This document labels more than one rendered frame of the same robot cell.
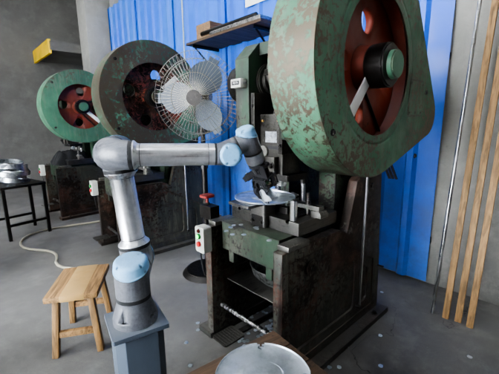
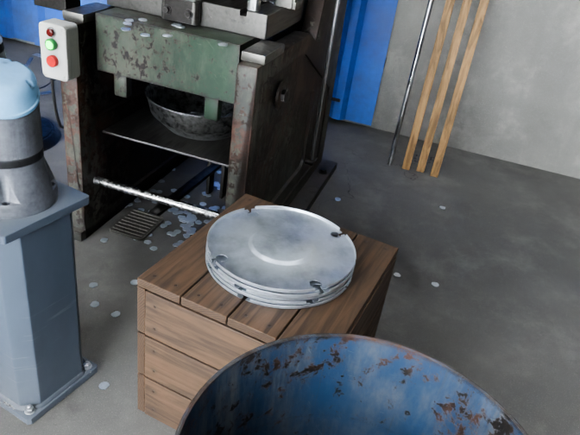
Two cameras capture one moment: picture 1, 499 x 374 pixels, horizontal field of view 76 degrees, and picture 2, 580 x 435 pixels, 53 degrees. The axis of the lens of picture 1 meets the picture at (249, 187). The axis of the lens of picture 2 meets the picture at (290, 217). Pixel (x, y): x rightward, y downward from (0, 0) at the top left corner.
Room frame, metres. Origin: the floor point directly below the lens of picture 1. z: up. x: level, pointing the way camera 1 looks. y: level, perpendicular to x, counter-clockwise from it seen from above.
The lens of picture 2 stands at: (0.03, 0.48, 1.01)
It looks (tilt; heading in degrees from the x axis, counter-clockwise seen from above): 31 degrees down; 327
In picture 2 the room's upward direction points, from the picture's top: 9 degrees clockwise
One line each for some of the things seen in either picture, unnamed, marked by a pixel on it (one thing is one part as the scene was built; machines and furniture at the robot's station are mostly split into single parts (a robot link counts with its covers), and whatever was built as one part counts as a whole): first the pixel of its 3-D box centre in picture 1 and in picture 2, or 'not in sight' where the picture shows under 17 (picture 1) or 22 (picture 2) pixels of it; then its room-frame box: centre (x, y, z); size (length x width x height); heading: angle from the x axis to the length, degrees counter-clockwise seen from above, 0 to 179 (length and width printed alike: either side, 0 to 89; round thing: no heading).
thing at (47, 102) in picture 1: (101, 143); not in sight; (4.34, 1.99, 0.87); 1.53 x 0.99 x 1.74; 136
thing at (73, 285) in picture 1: (82, 307); not in sight; (1.56, 0.91, 0.16); 0.34 x 0.24 x 0.34; 14
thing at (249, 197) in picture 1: (264, 197); not in sight; (1.49, -0.07, 0.78); 0.29 x 0.29 x 0.01
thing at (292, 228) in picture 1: (282, 213); (209, 1); (1.58, -0.17, 0.68); 0.45 x 0.30 x 0.06; 43
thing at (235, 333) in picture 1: (263, 318); (179, 194); (1.48, -0.07, 0.14); 0.59 x 0.10 x 0.05; 133
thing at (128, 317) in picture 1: (134, 306); (9, 172); (1.03, 0.41, 0.50); 0.15 x 0.15 x 0.10
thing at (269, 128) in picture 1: (277, 142); not in sight; (1.55, -0.14, 1.04); 0.17 x 0.15 x 0.30; 133
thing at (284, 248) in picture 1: (341, 262); (305, 89); (1.48, -0.45, 0.45); 0.92 x 0.12 x 0.90; 133
